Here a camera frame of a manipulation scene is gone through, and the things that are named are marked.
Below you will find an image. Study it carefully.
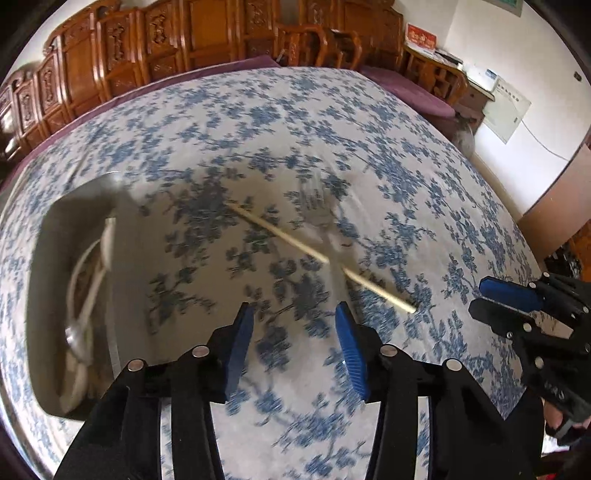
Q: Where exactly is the carved wooden side table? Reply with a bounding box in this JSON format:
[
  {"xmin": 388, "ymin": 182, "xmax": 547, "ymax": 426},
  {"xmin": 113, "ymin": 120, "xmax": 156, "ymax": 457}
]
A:
[{"xmin": 402, "ymin": 44, "xmax": 469, "ymax": 100}]

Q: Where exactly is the white cable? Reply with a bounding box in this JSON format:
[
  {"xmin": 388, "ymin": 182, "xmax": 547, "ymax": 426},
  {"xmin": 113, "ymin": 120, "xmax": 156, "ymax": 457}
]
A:
[{"xmin": 522, "ymin": 122, "xmax": 571, "ymax": 162}]

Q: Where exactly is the wooden drawer cabinet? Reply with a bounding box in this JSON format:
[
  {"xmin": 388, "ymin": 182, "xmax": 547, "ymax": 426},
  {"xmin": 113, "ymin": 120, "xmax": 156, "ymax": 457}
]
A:
[{"xmin": 455, "ymin": 85, "xmax": 490, "ymax": 125}]

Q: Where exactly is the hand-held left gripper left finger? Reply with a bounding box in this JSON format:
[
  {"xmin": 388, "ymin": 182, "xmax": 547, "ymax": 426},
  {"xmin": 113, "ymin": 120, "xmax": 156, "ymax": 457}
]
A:
[{"xmin": 54, "ymin": 303, "xmax": 256, "ymax": 480}]

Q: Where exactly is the brown board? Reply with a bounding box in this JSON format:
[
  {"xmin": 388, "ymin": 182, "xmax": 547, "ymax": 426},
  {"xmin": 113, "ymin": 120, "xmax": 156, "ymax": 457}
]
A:
[{"xmin": 517, "ymin": 143, "xmax": 591, "ymax": 259}]

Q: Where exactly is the white box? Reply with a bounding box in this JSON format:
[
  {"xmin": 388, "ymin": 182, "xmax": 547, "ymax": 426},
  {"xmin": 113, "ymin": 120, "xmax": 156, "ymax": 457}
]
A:
[{"xmin": 464, "ymin": 65, "xmax": 499, "ymax": 100}]

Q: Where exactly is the steel fork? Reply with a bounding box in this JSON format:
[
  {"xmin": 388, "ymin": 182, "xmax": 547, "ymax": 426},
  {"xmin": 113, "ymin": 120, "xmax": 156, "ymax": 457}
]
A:
[{"xmin": 295, "ymin": 178, "xmax": 352, "ymax": 282}]

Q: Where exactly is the person's right hand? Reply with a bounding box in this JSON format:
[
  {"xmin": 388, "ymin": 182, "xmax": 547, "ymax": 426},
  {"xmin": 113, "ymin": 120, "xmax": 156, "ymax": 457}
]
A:
[{"xmin": 544, "ymin": 399, "xmax": 591, "ymax": 446}]

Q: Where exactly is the person's dark clothing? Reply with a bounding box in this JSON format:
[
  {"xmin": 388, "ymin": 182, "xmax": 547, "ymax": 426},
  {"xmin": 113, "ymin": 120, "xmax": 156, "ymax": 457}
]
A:
[{"xmin": 531, "ymin": 392, "xmax": 591, "ymax": 480}]

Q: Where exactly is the brown wooden chopstick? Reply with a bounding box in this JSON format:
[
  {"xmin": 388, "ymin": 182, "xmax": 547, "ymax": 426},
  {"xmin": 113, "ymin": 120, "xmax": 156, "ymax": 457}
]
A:
[{"xmin": 76, "ymin": 251, "xmax": 107, "ymax": 324}]

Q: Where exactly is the grey electric fan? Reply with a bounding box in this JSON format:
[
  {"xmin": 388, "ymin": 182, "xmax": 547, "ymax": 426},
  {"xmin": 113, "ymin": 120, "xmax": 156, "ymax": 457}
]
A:
[{"xmin": 450, "ymin": 115, "xmax": 476, "ymax": 158}]

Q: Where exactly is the carved wooden chair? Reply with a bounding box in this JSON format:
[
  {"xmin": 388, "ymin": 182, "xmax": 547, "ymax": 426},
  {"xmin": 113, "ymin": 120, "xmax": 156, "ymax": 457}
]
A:
[{"xmin": 277, "ymin": 23, "xmax": 363, "ymax": 70}]

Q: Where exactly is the blue floral bed sheet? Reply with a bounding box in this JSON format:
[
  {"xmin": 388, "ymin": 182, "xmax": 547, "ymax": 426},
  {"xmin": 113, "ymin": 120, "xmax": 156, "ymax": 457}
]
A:
[{"xmin": 0, "ymin": 67, "xmax": 543, "ymax": 480}]

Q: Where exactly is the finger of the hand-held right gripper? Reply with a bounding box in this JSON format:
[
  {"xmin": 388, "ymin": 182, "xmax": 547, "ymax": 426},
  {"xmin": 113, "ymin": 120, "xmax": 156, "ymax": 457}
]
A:
[
  {"xmin": 468, "ymin": 298, "xmax": 539, "ymax": 340},
  {"xmin": 479, "ymin": 273, "xmax": 589, "ymax": 312}
]

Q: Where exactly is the steel rectangular tray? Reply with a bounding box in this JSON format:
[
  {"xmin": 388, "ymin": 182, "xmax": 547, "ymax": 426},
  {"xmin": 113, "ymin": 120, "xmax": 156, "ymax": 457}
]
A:
[{"xmin": 25, "ymin": 172, "xmax": 160, "ymax": 422}]

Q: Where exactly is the white wall chart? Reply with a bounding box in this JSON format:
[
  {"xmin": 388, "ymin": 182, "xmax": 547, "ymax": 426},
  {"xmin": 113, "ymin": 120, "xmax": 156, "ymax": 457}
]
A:
[{"xmin": 482, "ymin": 76, "xmax": 532, "ymax": 144}]

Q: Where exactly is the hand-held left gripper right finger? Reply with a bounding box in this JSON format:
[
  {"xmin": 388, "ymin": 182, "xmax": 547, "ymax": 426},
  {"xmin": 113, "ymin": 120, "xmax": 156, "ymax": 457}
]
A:
[{"xmin": 335, "ymin": 303, "xmax": 534, "ymax": 480}]

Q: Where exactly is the pale bamboo chopstick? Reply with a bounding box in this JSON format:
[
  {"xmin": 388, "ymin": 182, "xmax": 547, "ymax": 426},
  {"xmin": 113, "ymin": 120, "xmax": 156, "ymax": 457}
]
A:
[{"xmin": 228, "ymin": 202, "xmax": 418, "ymax": 315}]

